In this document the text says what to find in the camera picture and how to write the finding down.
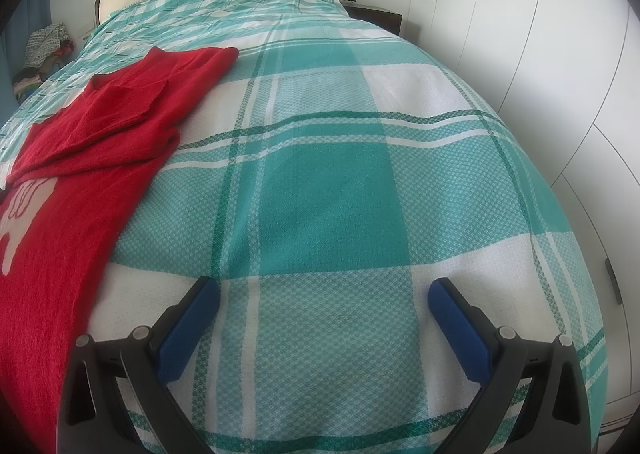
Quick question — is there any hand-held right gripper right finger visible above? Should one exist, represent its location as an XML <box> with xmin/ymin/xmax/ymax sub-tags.
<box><xmin>427</xmin><ymin>276</ymin><xmax>593</xmax><ymax>454</ymax></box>

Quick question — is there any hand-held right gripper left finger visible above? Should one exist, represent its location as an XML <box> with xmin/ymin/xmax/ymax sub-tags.
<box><xmin>56</xmin><ymin>275</ymin><xmax>222</xmax><ymax>454</ymax></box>

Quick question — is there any red sweater with white animal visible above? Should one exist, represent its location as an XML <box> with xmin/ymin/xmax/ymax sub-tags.
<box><xmin>0</xmin><ymin>46</ymin><xmax>240</xmax><ymax>454</ymax></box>

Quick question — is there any pile of mixed clothes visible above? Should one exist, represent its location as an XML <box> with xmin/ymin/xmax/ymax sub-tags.
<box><xmin>12</xmin><ymin>23</ymin><xmax>76</xmax><ymax>102</ymax></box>

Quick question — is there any bed with teal plaid cover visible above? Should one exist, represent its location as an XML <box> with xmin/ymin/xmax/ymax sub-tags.
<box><xmin>0</xmin><ymin>0</ymin><xmax>608</xmax><ymax>454</ymax></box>

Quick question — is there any white wardrobe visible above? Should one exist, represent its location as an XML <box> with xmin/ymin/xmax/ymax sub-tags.
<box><xmin>412</xmin><ymin>0</ymin><xmax>640</xmax><ymax>430</ymax></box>

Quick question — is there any dark wooden nightstand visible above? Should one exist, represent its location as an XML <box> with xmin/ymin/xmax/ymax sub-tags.
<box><xmin>342</xmin><ymin>1</ymin><xmax>403</xmax><ymax>35</ymax></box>

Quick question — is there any teal curtain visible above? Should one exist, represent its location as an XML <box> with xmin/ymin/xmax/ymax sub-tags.
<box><xmin>0</xmin><ymin>0</ymin><xmax>53</xmax><ymax>107</ymax></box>

